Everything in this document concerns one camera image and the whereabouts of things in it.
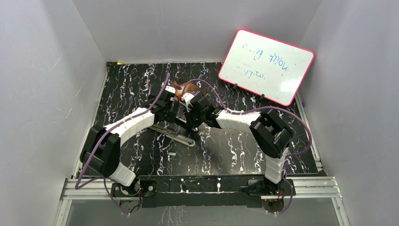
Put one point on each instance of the beige stapler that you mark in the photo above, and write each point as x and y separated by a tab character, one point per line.
173	135

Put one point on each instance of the pink framed whiteboard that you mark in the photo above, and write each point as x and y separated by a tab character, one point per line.
265	66

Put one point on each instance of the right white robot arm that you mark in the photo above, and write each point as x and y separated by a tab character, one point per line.
271	133

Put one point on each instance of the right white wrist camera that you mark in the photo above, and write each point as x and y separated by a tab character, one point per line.
186	100

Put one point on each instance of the black stapler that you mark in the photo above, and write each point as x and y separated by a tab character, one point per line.
186	124

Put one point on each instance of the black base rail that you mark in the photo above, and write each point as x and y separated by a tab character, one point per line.
216	190

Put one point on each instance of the dark paperback book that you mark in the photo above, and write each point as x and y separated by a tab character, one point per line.
187	87

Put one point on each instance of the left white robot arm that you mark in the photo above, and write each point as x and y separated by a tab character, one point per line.
101	151

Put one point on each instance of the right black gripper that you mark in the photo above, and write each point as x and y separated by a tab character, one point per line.
188	115

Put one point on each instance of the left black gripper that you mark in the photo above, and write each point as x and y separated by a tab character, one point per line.
171	114

